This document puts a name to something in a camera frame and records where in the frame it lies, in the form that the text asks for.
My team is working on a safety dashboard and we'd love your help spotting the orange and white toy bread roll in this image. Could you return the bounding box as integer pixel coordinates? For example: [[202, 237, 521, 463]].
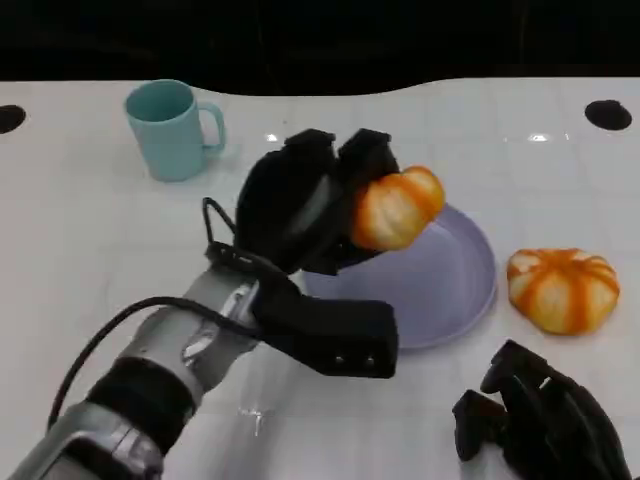
[[506, 247, 622, 336], [349, 165, 447, 253]]

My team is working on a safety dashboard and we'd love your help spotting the short black wrist cable loop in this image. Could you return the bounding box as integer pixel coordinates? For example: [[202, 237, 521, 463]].
[[201, 196, 290, 277]]

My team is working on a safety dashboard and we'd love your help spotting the black round table grommet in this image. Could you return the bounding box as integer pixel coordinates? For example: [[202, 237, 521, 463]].
[[584, 99, 634, 132], [0, 104, 28, 134]]

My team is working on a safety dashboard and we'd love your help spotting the pale green mug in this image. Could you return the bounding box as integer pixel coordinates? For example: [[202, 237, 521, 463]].
[[123, 78, 227, 183]]

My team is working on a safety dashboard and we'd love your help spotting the lilac plate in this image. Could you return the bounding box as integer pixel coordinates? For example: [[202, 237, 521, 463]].
[[301, 204, 498, 352]]

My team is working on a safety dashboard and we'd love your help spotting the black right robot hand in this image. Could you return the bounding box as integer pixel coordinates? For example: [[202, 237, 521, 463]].
[[451, 339, 634, 480]]

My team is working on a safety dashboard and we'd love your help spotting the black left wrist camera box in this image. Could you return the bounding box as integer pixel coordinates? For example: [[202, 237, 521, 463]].
[[251, 273, 400, 380]]

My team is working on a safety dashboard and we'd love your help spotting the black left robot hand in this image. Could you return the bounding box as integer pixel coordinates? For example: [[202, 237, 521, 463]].
[[234, 128, 401, 277]]

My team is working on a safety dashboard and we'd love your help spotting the long black arm cable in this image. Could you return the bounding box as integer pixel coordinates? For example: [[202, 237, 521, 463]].
[[46, 295, 265, 431]]

